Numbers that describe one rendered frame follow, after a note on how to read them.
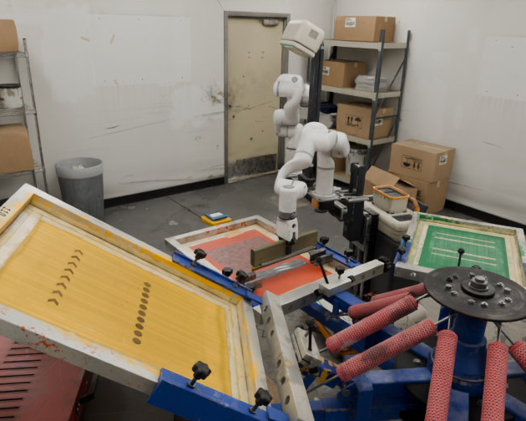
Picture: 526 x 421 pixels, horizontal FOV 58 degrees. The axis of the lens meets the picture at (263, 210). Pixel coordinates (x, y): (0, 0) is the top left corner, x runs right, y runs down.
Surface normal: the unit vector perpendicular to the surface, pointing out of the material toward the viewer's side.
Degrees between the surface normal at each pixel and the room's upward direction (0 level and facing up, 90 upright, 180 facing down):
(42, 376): 0
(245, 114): 90
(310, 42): 90
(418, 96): 90
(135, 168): 90
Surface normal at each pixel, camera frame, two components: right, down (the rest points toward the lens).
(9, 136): 0.57, 0.27
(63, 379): 0.03, -0.93
